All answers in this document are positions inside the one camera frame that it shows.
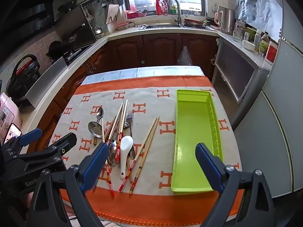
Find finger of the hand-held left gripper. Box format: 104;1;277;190
3;128;43;152
14;132;78;166

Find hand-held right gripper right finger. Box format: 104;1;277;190
195;142;278;227

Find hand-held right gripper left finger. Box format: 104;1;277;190
26;142;110;227

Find metal tablespoon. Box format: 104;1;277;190
108;120;126;167

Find large round metal spoon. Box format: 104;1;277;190
88;121;105;138

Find brown wooden chopstick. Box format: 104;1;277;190
104;116;117;145
123;120;133;183

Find white ceramic spoon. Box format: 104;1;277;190
119;136;134;180

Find green plastic utensil tray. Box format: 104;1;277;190
171;89;224;193

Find small spoon wooden handle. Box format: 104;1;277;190
93;107;105;146

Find metal fork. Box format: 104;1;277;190
126;113;136;159

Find smartphone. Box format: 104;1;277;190
3;123;22;145

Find pink kitchen appliance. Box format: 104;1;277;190
0;92;22;145

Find stainless steel panel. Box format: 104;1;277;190
18;57;69;109

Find grey refrigerator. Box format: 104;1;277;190
233;0;303;199

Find orange grey printed blanket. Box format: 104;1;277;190
48;74;244;226

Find black gas stove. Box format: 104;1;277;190
63;44;95;66

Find black wok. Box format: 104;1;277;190
46;41;63;58

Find grey metal cabinet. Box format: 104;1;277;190
211;37;271;103

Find hanging clear plastic bag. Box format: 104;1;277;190
177;45;193;66

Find steel stove splash shield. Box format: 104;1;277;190
55;5;97;50

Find small steel teapot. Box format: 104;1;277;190
92;25;104;38

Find white kitchen countertop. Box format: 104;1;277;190
20;23;273;135

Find white bowl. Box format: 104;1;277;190
242;40;256;51

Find brown wooden kitchen cabinets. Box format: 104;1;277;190
35;33;219;152

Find red tin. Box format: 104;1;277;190
265;41;278;63

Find black range hood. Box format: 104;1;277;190
0;0;69;43

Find bottle with green label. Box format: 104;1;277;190
258;32;270;57

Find glass jar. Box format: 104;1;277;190
233;20;246;42

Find light cutting board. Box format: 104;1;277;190
104;4;127;24

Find pink basin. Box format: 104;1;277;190
126;10;147;19

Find stainless electric kettle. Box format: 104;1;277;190
216;6;236;35

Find steel kitchen sink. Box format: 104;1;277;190
144;23;213;30

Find steel sink faucet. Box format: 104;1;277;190
167;0;183;25

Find black cooker with handle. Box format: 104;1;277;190
6;54;41;98

